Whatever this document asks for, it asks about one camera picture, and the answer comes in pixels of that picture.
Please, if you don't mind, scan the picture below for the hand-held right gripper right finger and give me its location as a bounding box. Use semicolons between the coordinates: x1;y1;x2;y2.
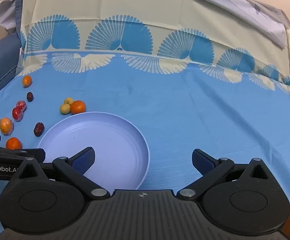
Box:
177;149;276;199

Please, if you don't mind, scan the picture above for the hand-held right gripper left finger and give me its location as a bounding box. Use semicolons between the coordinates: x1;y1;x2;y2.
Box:
17;147;110;200

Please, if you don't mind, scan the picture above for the plastic-wrapped orange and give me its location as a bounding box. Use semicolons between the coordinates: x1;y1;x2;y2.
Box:
0;117;13;134

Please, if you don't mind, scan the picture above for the light purple plate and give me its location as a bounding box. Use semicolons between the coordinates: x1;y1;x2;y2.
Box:
38;112;150;190

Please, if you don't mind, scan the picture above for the blue printed blanket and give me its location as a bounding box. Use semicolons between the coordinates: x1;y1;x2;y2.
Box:
0;0;290;205

